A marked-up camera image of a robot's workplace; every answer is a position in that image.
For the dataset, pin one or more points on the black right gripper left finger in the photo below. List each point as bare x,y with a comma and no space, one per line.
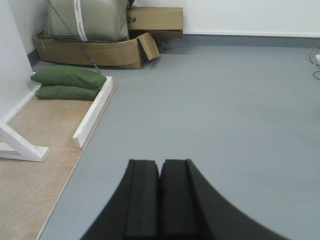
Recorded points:
132,212

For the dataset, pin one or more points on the plywood base platform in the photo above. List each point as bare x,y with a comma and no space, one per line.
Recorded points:
29,191

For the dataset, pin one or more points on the green sandbag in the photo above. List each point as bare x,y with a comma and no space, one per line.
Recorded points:
67,92
69,75

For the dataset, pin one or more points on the grey-green woven sack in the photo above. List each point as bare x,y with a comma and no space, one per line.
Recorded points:
88,20

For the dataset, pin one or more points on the green sandbag bottom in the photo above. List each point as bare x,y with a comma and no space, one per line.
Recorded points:
67,92

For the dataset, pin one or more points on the white wooden brace frame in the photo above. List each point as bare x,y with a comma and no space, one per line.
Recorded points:
14,146

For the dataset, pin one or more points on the closed cardboard box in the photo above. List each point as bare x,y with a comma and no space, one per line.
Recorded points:
160,22

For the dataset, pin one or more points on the white wall panel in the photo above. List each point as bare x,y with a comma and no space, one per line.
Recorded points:
16,86

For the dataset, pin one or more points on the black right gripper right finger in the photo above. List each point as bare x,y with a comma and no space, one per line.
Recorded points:
192,209

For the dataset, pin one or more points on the green sandbag top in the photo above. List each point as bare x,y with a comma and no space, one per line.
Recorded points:
69,75

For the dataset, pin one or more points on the white wooden edge strip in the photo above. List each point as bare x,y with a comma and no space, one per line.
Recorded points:
93,115

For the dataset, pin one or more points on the open flat cardboard box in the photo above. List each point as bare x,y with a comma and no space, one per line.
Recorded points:
130,54

